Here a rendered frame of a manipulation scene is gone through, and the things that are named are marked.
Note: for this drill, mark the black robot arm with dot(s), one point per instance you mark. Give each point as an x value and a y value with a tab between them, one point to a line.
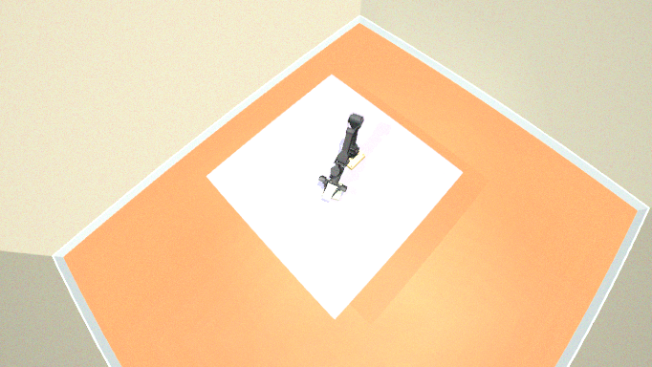
350	148

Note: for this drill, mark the grey open-top square cup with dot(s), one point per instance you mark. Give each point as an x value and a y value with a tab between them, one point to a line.
328	193

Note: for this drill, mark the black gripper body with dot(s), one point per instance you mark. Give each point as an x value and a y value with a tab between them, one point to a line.
334	181

